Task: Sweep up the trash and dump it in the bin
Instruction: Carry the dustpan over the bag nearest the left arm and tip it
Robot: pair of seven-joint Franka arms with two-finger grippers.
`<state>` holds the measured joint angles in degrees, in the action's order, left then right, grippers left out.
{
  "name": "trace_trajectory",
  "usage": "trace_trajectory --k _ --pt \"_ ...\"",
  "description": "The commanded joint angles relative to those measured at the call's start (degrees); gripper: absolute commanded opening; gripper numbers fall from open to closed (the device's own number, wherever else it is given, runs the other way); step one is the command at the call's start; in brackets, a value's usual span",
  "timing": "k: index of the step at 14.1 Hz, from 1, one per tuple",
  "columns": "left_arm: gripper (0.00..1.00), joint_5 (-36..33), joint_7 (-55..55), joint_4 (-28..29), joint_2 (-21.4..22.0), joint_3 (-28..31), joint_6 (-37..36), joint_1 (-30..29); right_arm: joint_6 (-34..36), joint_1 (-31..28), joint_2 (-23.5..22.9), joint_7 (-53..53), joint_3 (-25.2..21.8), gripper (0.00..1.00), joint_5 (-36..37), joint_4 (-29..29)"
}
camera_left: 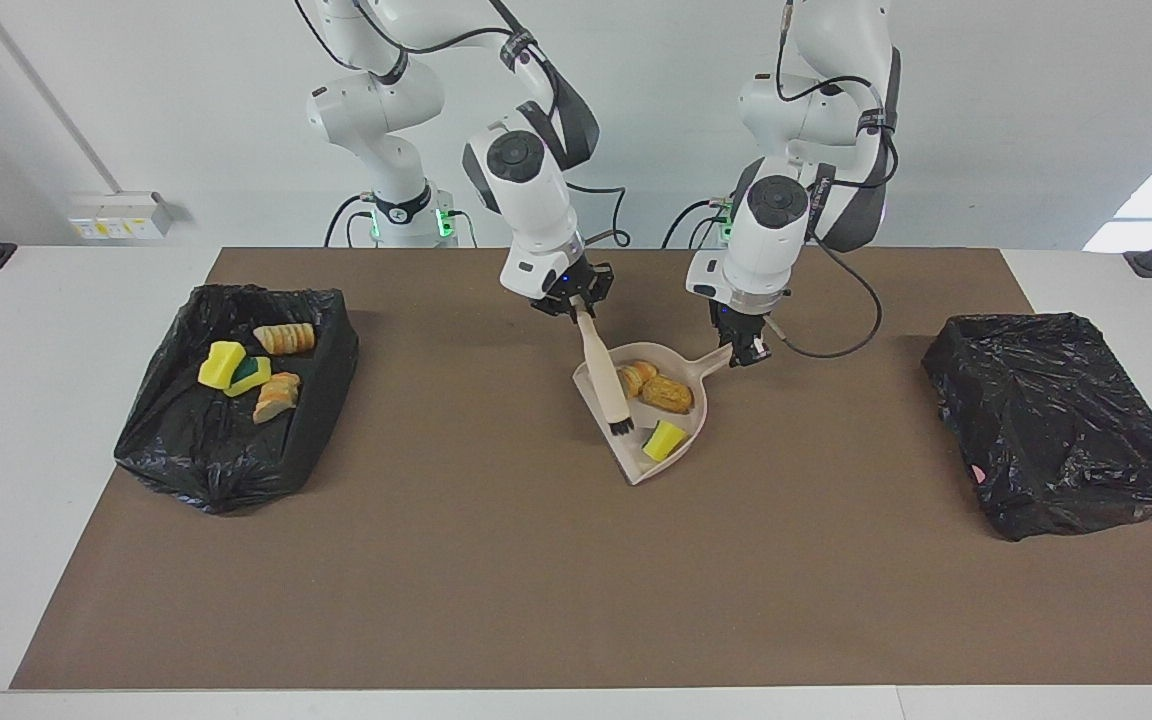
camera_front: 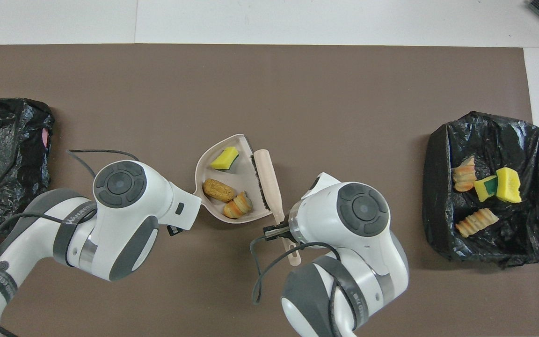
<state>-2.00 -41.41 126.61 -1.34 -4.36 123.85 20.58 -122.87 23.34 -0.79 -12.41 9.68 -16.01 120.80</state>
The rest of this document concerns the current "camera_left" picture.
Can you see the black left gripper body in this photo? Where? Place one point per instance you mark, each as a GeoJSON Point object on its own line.
{"type": "Point", "coordinates": [744, 322]}

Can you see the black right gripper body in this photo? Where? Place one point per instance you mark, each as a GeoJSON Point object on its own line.
{"type": "Point", "coordinates": [581, 288]}

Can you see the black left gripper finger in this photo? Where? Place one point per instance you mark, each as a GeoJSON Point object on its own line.
{"type": "Point", "coordinates": [761, 350]}
{"type": "Point", "coordinates": [739, 352]}

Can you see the beige plastic dustpan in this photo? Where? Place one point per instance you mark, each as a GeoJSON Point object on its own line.
{"type": "Point", "coordinates": [713, 361]}

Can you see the beige brush with black bristles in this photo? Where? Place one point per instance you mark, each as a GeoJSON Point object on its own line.
{"type": "Point", "coordinates": [604, 375]}

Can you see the brown bread roll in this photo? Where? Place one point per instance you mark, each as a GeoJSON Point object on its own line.
{"type": "Point", "coordinates": [669, 395]}

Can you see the small orange striped croissant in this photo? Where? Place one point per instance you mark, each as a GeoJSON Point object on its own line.
{"type": "Point", "coordinates": [639, 376]}

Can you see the yellow sponge with green backing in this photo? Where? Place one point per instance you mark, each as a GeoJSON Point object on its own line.
{"type": "Point", "coordinates": [254, 378]}
{"type": "Point", "coordinates": [664, 440]}

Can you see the pale ridged croissant piece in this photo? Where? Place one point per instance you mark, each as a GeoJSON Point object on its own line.
{"type": "Point", "coordinates": [286, 338]}

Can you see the orange striped bread chunk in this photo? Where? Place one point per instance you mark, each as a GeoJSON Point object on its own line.
{"type": "Point", "coordinates": [276, 398]}

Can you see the notched yellow sponge piece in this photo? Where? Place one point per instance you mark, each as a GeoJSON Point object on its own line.
{"type": "Point", "coordinates": [221, 365]}

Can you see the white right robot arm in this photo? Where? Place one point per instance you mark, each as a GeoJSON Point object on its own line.
{"type": "Point", "coordinates": [526, 190]}

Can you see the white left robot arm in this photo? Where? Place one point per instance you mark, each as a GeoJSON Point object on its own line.
{"type": "Point", "coordinates": [766, 230]}

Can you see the black bag over pink bin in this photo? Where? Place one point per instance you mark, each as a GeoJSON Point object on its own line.
{"type": "Point", "coordinates": [1056, 420]}

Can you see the black bag lined bin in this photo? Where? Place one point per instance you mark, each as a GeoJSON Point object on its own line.
{"type": "Point", "coordinates": [186, 450]}

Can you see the brown table mat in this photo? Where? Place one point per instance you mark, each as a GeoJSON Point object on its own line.
{"type": "Point", "coordinates": [576, 620]}

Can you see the white wall socket box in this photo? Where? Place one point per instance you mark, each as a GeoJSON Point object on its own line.
{"type": "Point", "coordinates": [106, 225]}

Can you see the white wall conduit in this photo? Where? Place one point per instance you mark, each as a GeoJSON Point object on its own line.
{"type": "Point", "coordinates": [51, 100]}

